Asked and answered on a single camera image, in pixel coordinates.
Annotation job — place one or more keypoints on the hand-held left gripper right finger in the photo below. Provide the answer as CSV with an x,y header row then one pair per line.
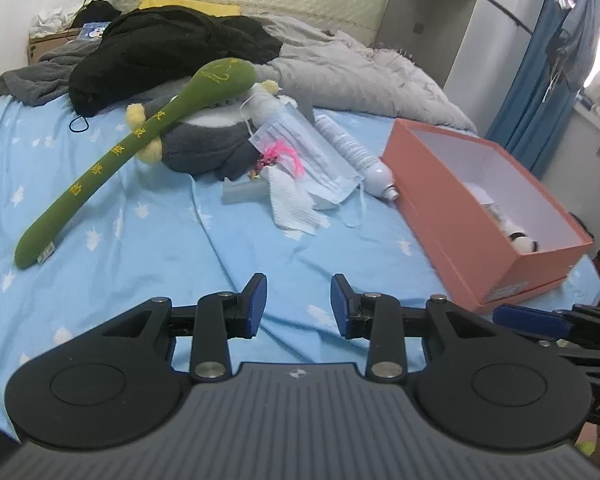
x,y
341,307

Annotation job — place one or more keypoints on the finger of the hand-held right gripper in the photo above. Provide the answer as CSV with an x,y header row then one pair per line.
x,y
527,320

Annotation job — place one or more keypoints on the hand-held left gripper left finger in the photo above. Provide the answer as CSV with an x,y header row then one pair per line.
x,y
257,305

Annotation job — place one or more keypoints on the small panda plush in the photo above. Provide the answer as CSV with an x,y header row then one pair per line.
x,y
522,242

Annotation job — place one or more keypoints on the orange cardboard box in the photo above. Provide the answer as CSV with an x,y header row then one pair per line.
x,y
460,240

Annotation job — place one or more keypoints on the white tissue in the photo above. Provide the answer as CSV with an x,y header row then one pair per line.
x,y
292,205

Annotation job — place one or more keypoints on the blue printed bed sheet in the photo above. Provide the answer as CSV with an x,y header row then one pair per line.
x,y
130,240

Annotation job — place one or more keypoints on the white spray bottle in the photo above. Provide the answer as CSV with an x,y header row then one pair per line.
x,y
360,155

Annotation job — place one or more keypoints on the pink feather charm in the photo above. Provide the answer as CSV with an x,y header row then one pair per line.
x,y
282,152

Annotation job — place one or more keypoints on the blue surgical face mask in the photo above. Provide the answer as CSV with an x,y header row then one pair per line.
x,y
310,155

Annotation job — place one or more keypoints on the grey plush toy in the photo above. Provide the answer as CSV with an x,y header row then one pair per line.
x,y
205,145

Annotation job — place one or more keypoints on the green plush stick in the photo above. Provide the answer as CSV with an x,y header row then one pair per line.
x,y
110,160

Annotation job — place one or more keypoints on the light grey duvet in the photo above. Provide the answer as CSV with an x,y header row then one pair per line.
x,y
380,80

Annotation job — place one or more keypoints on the blue curtain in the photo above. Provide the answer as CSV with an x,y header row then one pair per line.
x,y
530,60

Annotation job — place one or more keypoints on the black clothing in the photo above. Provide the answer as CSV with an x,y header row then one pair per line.
x,y
155,60

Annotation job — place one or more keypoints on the grey hanging clothes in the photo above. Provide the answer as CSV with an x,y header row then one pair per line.
x,y
575,45

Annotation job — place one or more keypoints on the white wardrobe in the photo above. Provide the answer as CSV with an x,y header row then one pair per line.
x,y
460,25

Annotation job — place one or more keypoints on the yellow pillow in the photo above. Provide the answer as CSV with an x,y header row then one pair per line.
x,y
180,4

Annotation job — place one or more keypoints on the dark grey blanket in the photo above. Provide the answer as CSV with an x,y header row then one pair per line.
x,y
35,80

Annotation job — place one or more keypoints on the blue book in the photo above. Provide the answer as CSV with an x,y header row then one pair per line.
x,y
92,30

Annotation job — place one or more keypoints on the brown nightstand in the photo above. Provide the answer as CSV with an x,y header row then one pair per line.
x,y
42,49

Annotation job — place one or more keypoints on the white crumpled cloth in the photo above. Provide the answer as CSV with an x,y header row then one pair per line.
x,y
52,20

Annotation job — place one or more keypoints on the dark switch on wardrobe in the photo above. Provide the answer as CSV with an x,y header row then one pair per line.
x,y
419,28

